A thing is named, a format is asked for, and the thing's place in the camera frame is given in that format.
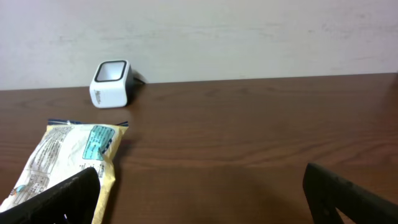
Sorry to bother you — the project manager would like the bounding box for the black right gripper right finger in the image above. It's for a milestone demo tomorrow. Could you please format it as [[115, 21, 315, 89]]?
[[303, 163, 397, 224]]

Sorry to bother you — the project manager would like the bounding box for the yellow white snack bag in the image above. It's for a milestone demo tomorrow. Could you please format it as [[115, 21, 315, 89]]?
[[1, 119, 129, 224]]

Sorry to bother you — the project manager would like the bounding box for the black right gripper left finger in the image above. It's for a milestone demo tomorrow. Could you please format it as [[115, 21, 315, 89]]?
[[1, 167, 100, 224]]

